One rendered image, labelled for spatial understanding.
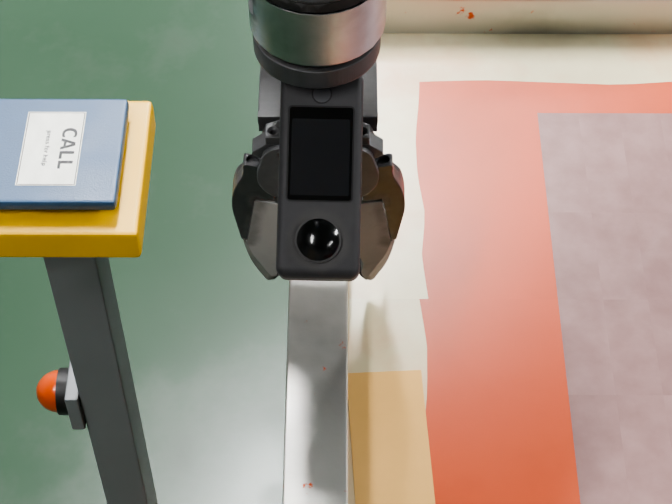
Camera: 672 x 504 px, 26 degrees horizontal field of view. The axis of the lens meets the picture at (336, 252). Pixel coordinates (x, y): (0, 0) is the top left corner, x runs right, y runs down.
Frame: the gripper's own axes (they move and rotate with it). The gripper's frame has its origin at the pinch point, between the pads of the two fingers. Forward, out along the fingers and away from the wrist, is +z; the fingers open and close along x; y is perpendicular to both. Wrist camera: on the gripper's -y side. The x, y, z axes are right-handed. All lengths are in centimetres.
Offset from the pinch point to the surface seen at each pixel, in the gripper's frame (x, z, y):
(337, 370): -1.2, -0.8, -8.0
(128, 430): 17.5, 36.4, 10.0
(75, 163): 17.3, 1.1, 10.6
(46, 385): 24.2, 31.5, 11.6
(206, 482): 17, 98, 39
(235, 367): 13, 98, 57
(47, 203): 18.8, 1.3, 7.1
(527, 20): -15.6, 1.3, 25.4
